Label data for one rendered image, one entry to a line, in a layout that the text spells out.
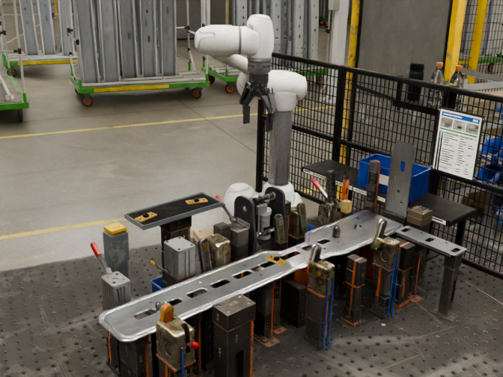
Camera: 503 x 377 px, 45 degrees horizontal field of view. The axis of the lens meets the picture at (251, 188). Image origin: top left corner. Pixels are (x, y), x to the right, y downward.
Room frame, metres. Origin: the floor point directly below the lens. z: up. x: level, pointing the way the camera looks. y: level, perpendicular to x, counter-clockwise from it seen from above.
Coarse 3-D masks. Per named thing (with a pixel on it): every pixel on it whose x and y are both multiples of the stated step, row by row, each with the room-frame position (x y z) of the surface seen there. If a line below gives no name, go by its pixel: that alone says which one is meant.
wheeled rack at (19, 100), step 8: (0, 0) 9.07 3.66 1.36; (16, 16) 7.46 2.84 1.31; (16, 24) 7.45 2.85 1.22; (0, 32) 9.04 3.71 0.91; (16, 32) 7.45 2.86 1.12; (8, 56) 9.09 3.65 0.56; (8, 64) 9.07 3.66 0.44; (8, 72) 9.07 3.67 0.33; (0, 80) 8.41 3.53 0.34; (8, 80) 8.71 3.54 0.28; (0, 88) 8.12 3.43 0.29; (8, 88) 8.17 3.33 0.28; (16, 88) 8.21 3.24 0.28; (24, 88) 7.44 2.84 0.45; (0, 96) 7.67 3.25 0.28; (8, 96) 7.47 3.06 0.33; (16, 96) 7.69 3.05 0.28; (24, 96) 7.43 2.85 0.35; (0, 104) 7.30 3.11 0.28; (8, 104) 7.33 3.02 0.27; (16, 104) 7.37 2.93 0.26; (24, 104) 7.41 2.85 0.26; (16, 112) 7.50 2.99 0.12
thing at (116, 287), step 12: (108, 276) 1.80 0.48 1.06; (120, 276) 1.80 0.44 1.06; (108, 288) 1.76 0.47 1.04; (120, 288) 1.75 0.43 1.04; (108, 300) 1.77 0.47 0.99; (120, 300) 1.75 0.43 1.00; (108, 336) 1.79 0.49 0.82; (108, 348) 1.79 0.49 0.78; (108, 360) 1.79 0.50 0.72; (120, 372) 1.74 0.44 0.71
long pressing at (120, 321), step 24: (360, 216) 2.49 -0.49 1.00; (312, 240) 2.24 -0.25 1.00; (336, 240) 2.24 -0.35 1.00; (360, 240) 2.25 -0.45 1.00; (240, 264) 2.02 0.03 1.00; (288, 264) 2.03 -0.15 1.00; (168, 288) 1.83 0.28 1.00; (192, 288) 1.84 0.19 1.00; (216, 288) 1.84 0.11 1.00; (240, 288) 1.84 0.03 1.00; (120, 312) 1.68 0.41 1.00; (192, 312) 1.69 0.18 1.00; (120, 336) 1.55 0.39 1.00; (144, 336) 1.56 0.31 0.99
